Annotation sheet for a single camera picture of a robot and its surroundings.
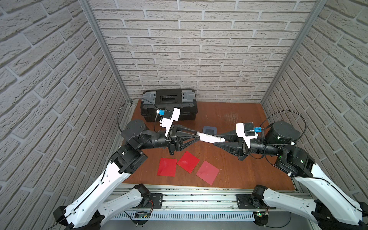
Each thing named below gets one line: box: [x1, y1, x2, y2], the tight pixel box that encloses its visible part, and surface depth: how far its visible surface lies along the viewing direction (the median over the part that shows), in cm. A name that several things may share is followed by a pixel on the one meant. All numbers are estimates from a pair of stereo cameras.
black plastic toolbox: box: [140, 88, 199, 123], surface depth 100 cm
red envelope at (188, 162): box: [176, 150, 201, 174], surface depth 89 cm
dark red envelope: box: [195, 160, 220, 186], surface depth 85 cm
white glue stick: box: [195, 132, 226, 144], surface depth 47 cm
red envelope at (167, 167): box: [157, 157, 178, 177], surface depth 88 cm
